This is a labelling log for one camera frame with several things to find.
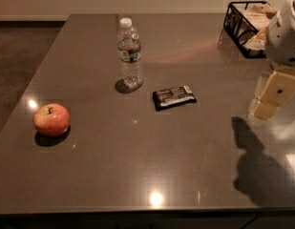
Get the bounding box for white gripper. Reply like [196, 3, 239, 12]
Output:
[248, 0, 295, 120]

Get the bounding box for clear plastic water bottle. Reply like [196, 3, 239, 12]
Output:
[117, 17, 143, 90]

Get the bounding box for napkins in basket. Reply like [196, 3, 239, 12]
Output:
[240, 3, 277, 51]

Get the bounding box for black snack bar wrapper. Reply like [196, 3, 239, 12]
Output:
[153, 85, 197, 111]

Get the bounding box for red apple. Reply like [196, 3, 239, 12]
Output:
[33, 103, 71, 137]

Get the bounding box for black wire basket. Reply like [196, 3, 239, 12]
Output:
[223, 1, 269, 58]

